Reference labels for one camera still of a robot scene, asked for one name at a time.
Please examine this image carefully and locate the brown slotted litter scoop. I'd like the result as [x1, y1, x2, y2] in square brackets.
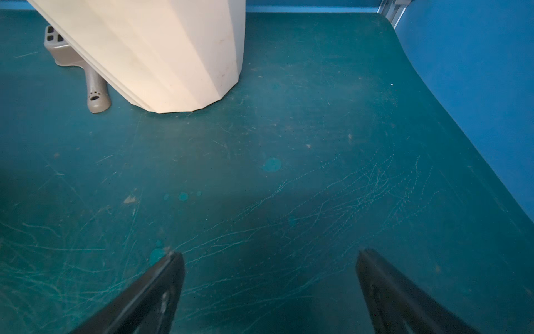
[44, 25, 111, 114]

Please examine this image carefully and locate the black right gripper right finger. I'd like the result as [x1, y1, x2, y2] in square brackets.
[355, 249, 478, 333]

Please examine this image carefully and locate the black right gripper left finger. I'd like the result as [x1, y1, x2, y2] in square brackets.
[72, 252, 185, 333]

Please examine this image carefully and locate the beige ribbed flower pot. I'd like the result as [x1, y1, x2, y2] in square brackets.
[32, 1, 246, 114]

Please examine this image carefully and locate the green table mat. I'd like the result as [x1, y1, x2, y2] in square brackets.
[1, 11, 533, 333]

